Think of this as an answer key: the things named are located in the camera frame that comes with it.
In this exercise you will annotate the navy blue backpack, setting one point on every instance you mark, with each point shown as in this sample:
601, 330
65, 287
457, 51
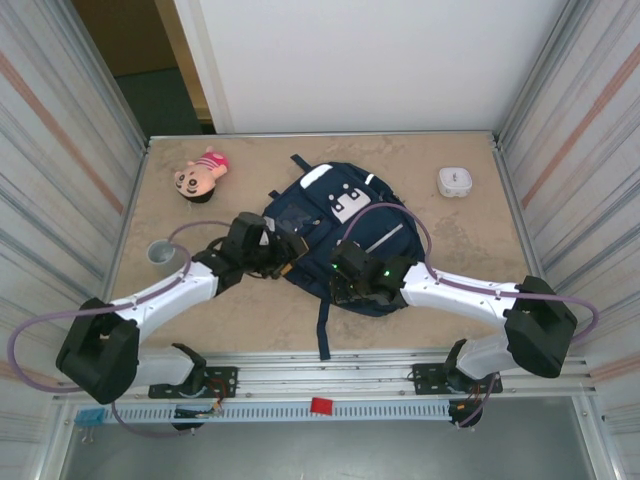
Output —
360, 220

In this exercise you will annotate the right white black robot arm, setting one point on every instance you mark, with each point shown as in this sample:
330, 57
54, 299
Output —
450, 295

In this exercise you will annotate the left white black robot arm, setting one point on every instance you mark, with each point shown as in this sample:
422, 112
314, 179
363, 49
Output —
165, 292

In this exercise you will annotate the plush doll with pink shirt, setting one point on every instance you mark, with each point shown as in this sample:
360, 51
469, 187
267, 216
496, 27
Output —
195, 180

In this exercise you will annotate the grey plastic cup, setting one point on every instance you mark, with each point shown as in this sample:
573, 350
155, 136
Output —
161, 252

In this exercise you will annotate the white square timer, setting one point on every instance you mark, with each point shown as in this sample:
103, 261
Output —
455, 182

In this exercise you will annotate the red tape patch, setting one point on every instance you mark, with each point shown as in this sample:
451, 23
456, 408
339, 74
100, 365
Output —
322, 406

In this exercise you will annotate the light blue tag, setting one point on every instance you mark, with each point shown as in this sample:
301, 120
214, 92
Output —
90, 417

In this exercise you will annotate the aluminium rail frame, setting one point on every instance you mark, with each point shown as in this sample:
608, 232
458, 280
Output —
325, 372

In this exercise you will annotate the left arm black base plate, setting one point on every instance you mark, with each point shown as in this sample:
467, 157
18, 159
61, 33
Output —
225, 380

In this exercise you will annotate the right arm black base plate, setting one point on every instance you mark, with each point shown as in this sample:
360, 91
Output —
430, 380

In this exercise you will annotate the tan door frame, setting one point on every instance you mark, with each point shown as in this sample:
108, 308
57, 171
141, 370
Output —
185, 60

